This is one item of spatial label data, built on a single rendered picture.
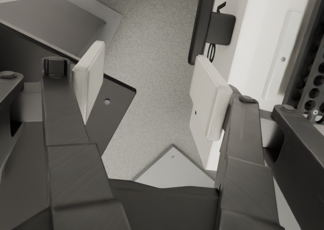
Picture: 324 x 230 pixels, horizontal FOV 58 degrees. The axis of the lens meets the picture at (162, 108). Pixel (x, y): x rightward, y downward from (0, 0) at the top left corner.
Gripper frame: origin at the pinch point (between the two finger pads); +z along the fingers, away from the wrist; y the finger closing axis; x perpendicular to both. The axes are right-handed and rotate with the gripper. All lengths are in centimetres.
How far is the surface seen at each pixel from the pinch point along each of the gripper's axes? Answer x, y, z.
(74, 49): -10.0, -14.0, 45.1
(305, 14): 4.8, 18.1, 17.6
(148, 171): -77, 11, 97
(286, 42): 1.5, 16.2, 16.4
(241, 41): 2.0, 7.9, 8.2
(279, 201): -42, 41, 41
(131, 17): -9, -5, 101
